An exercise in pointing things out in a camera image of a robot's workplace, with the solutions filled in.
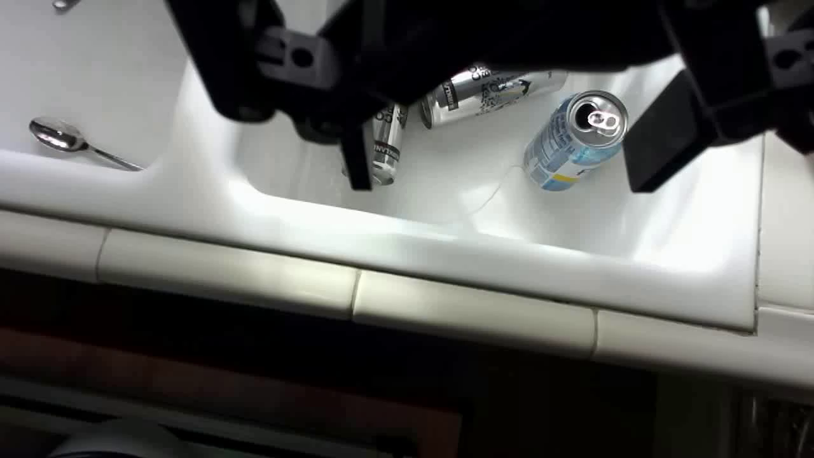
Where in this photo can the blue aluminium drink can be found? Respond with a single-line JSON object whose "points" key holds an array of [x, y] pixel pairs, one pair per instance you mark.
{"points": [[569, 140]]}

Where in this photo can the white double basin sink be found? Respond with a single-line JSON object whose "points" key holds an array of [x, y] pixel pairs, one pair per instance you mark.
{"points": [[423, 229]]}

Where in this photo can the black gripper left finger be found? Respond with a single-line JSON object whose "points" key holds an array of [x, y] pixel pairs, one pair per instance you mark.
{"points": [[237, 59]]}

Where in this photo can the white tile counter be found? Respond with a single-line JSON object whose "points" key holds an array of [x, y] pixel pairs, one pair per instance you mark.
{"points": [[475, 309]]}

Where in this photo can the dark wooden cabinet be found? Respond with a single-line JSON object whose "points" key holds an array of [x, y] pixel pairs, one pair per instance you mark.
{"points": [[255, 372]]}

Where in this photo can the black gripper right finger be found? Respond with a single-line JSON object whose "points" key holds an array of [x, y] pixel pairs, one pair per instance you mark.
{"points": [[728, 85]]}

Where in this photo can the silver metal spoon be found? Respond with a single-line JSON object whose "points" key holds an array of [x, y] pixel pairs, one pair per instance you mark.
{"points": [[59, 135]]}

